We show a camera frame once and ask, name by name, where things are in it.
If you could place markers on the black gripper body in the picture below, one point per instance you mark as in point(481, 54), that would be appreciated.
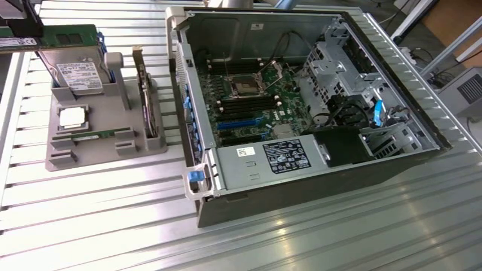
point(11, 8)

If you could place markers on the green RAM stick white label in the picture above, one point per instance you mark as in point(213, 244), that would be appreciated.
point(65, 36)

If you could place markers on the black RAM slot bank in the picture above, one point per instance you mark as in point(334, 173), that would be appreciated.
point(232, 67)
point(249, 103)

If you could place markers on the silver hard disk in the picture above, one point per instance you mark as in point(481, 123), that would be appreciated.
point(75, 70)

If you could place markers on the silver CPU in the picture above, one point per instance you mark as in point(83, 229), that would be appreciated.
point(74, 117)

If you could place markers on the graphics card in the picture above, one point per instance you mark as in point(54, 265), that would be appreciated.
point(145, 93)

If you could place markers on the grey parts rack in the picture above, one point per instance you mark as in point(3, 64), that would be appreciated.
point(98, 146)

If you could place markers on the thin locking lever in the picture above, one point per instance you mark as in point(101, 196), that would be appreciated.
point(228, 67)

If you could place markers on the CPU socket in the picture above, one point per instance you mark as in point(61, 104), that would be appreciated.
point(244, 86)

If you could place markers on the blue expansion slot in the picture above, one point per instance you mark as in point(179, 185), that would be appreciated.
point(238, 124)

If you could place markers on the metal socket cover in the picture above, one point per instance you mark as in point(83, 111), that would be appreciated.
point(272, 72)

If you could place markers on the black expansion slot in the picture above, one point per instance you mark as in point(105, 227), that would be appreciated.
point(241, 137)

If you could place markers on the blue case latch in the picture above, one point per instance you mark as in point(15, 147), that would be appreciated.
point(195, 176)

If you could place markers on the green motherboard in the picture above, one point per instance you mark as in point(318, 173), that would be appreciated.
point(276, 113)

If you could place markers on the silver chipset heatsink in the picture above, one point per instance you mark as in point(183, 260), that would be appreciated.
point(284, 131)

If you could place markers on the grey power supply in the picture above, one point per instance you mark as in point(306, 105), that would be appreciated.
point(264, 163)

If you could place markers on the metal disk bay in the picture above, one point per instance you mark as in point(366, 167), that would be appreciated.
point(336, 76)

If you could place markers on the black open PC case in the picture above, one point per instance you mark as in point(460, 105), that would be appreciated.
point(301, 192)

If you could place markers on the black plastic shroud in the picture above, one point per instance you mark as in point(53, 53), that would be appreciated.
point(341, 146)

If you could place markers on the white power strip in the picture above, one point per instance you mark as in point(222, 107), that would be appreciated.
point(409, 55)

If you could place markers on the wooden desk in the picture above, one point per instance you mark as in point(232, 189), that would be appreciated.
point(452, 19)

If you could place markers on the grey computer box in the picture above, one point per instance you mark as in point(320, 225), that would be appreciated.
point(464, 90)

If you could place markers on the blue disk bracket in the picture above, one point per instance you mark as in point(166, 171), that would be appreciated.
point(106, 62)

